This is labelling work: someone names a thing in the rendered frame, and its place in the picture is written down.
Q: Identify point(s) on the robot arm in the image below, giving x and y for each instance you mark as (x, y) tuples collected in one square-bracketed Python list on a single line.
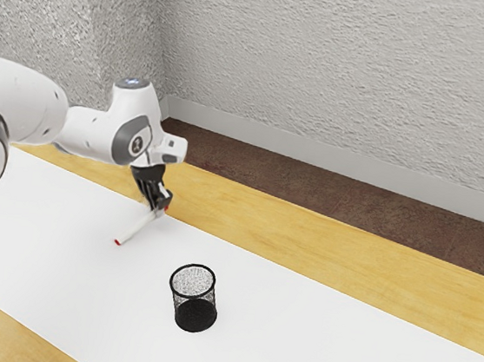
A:
[(36, 109)]

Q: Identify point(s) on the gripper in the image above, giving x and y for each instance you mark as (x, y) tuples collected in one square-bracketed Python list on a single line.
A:
[(148, 174)]

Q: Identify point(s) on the white pen with red tip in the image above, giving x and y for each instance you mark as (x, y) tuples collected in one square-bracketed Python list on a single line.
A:
[(133, 230)]

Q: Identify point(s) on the black mesh pen holder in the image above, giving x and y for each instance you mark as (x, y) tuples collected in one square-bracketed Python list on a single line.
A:
[(193, 298)]

